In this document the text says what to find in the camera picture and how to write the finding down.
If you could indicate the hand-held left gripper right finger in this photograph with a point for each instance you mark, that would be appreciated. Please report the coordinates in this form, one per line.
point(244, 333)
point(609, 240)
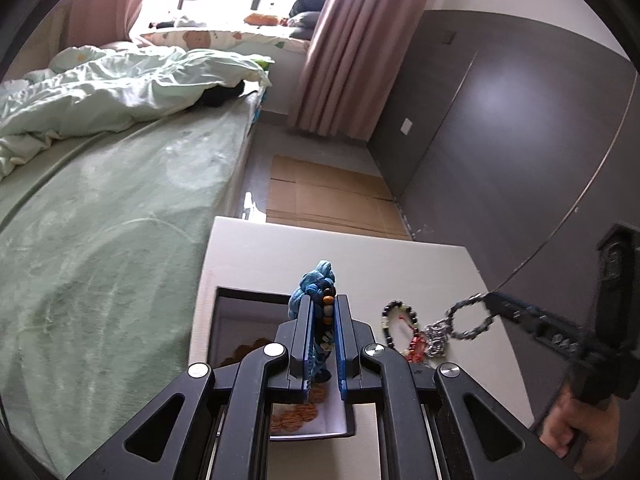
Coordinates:
point(342, 350)

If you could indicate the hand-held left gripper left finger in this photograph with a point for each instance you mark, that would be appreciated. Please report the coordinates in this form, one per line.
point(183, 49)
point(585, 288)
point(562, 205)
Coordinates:
point(307, 345)

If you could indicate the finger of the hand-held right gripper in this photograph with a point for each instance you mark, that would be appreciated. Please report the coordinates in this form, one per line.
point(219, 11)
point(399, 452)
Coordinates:
point(525, 317)

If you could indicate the person's right hand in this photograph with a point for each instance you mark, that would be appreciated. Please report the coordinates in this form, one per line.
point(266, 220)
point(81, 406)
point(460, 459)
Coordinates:
point(580, 430)

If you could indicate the flat cardboard sheet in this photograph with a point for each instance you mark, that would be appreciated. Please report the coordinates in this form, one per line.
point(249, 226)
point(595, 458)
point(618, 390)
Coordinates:
point(330, 195)

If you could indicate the bed with green sheet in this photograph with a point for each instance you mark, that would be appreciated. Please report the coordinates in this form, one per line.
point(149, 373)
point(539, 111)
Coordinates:
point(100, 240)

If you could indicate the pink curtain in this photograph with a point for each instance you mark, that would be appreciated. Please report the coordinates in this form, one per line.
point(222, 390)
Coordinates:
point(107, 5)
point(345, 50)

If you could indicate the light green duvet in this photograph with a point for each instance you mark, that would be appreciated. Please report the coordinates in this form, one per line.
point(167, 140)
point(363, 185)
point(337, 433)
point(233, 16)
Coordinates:
point(115, 90)

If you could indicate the bear print pillow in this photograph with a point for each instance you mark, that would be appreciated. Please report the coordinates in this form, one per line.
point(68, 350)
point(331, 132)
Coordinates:
point(210, 39)

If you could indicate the orange plush toy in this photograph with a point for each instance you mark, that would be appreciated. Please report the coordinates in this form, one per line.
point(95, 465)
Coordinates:
point(262, 18)

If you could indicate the dark grey cushion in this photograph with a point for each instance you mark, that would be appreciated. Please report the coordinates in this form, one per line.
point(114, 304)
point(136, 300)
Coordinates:
point(307, 15)

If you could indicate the small light green pillow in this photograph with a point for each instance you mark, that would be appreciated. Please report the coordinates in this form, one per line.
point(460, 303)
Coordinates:
point(75, 57)

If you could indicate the white wall outlet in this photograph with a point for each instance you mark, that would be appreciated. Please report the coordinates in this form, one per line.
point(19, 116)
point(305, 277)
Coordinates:
point(407, 126)

